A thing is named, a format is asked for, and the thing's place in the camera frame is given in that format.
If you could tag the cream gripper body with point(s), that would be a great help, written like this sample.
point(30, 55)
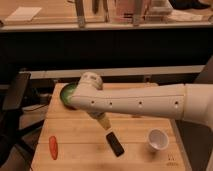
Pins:
point(101, 118)

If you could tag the red pepper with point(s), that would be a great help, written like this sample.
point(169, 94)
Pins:
point(53, 147)

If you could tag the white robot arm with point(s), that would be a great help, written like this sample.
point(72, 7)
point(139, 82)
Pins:
point(187, 102)

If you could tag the green ceramic bowl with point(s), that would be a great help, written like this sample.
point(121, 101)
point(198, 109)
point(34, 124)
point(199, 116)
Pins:
point(65, 93)

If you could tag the black rectangular remote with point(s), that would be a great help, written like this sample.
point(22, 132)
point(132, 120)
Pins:
point(114, 144)

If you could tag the white paper on floor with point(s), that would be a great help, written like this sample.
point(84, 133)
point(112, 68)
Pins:
point(23, 14)

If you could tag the metal rail beam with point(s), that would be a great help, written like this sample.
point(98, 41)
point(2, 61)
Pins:
point(53, 74)

